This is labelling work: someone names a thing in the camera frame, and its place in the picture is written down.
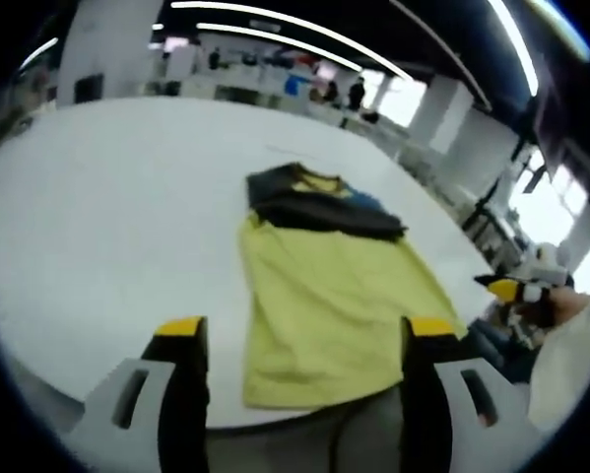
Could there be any long ceiling light strip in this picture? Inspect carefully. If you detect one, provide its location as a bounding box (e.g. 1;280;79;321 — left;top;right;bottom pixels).
196;22;365;74
169;0;415;81
488;0;541;99

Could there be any white square pillar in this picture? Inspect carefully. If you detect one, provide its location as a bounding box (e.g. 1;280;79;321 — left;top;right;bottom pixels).
56;0;159;105
410;73;475;155

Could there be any black box cabinet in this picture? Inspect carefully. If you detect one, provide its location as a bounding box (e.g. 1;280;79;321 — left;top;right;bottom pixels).
73;73;104;104

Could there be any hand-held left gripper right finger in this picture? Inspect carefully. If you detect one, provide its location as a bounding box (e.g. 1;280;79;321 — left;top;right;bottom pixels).
400;315;543;473

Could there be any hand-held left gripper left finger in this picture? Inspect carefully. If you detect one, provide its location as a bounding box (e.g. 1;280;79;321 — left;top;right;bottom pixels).
69;315;212;473

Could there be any blue object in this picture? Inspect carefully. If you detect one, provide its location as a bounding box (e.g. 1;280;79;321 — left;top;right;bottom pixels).
284;73;309;96

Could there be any black stand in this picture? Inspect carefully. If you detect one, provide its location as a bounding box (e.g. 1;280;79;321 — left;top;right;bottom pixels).
463;140;528;234

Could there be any person's right hand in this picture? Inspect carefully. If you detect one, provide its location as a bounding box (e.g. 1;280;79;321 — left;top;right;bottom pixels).
514;288;590;329

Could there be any row of white office desks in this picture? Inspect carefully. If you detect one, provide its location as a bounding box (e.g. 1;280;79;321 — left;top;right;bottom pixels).
165;73;414;149

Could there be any yellow black blue garment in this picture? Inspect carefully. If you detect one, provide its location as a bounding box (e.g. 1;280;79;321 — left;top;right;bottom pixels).
237;162;469;410

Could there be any person's white shirt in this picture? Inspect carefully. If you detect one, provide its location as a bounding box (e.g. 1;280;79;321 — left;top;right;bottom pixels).
525;295;590;435

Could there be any short ceiling light strip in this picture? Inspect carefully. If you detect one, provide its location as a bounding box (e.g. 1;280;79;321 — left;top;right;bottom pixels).
17;36;60;71

